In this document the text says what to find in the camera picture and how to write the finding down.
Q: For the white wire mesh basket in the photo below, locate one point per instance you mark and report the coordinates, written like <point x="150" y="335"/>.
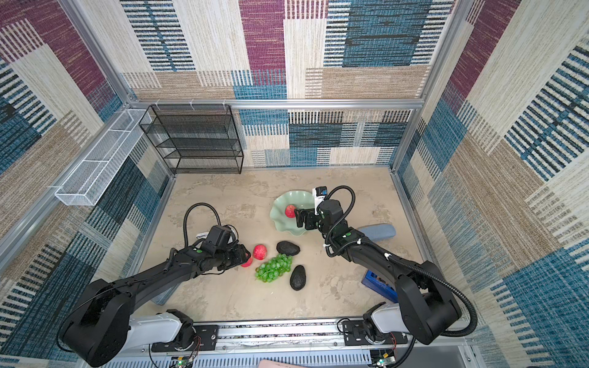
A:
<point x="93" y="175"/>

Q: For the blue-grey oblong case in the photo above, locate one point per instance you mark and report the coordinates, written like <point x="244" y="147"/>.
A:
<point x="379" y="232"/>

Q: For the red fake fruit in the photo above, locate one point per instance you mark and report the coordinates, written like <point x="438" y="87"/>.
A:
<point x="248" y="263"/>

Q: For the green scalloped fruit bowl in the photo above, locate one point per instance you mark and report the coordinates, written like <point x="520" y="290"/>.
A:
<point x="301" y="199"/>

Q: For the blue plastic crate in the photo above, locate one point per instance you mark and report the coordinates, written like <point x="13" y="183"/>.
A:
<point x="378" y="285"/>

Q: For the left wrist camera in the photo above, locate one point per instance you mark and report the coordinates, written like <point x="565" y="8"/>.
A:
<point x="217" y="240"/>

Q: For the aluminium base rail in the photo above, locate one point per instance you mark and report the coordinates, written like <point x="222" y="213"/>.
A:
<point x="309" y="343"/>

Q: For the red fake peach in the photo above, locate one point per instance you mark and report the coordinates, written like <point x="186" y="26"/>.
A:
<point x="260" y="252"/>

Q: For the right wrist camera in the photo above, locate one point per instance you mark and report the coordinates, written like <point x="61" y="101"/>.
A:
<point x="319" y="194"/>

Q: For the red fake apple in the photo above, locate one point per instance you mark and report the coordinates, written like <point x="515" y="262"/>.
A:
<point x="290" y="211"/>

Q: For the black wire mesh shelf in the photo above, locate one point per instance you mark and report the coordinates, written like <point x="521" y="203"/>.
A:
<point x="200" y="138"/>

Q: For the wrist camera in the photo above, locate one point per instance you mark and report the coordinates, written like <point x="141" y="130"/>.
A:
<point x="217" y="240"/>
<point x="319" y="194"/>

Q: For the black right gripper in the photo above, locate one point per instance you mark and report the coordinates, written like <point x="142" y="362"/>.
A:
<point x="309" y="214"/>

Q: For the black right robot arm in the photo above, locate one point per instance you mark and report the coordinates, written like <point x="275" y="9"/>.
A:
<point x="427" y="306"/>

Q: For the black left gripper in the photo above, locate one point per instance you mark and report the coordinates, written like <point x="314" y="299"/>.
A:
<point x="241" y="255"/>

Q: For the grey flat box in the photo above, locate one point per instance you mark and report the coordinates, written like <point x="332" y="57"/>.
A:
<point x="162" y="298"/>

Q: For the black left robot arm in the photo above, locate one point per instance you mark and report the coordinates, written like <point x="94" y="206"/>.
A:
<point x="98" y="326"/>

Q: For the green fake grape bunch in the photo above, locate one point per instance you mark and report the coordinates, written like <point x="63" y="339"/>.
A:
<point x="274" y="268"/>

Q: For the dark fake avocado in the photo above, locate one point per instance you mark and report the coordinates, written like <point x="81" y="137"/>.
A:
<point x="298" y="278"/>
<point x="288" y="248"/>

